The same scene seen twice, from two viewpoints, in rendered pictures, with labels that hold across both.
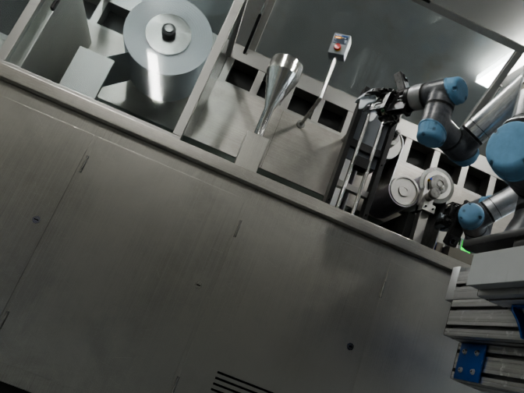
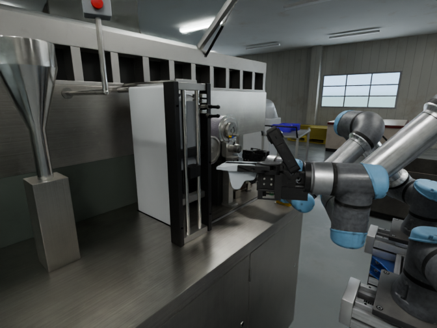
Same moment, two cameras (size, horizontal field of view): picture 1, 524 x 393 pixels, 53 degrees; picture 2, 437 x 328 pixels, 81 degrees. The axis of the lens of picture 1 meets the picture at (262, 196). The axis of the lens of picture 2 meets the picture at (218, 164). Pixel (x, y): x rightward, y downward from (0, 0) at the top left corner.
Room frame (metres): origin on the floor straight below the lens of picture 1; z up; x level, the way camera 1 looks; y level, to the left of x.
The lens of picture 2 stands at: (1.07, 0.23, 1.39)
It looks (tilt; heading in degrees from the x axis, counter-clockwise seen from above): 14 degrees down; 316
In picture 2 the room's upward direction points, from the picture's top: straight up
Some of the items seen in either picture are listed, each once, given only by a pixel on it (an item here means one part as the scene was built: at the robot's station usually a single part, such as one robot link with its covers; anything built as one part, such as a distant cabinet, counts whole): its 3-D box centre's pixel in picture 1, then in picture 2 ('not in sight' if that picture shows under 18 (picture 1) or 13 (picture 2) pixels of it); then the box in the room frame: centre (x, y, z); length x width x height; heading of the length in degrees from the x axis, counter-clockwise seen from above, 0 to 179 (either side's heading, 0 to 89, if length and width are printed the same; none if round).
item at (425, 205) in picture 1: (420, 225); (230, 174); (1.84, -0.59, 1.05); 0.06 x 0.05 x 0.31; 6
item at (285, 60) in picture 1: (285, 69); (24, 54); (1.92, 0.10, 1.50); 0.14 x 0.14 x 0.06
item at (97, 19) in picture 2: (328, 77); (101, 56); (1.87, -0.07, 1.51); 0.02 x 0.02 x 0.20
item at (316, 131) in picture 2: not in sight; (311, 133); (5.13, -8.08, 0.24); 1.35 x 0.93 x 0.49; 9
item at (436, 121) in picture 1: (437, 127); (347, 218); (1.25, -0.37, 1.12); 0.11 x 0.08 x 0.11; 125
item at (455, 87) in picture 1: (444, 93); (356, 181); (1.24, -0.36, 1.21); 0.11 x 0.08 x 0.09; 35
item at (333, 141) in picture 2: not in sight; (368, 135); (3.31, -7.76, 0.40); 2.11 x 1.71 x 0.79; 99
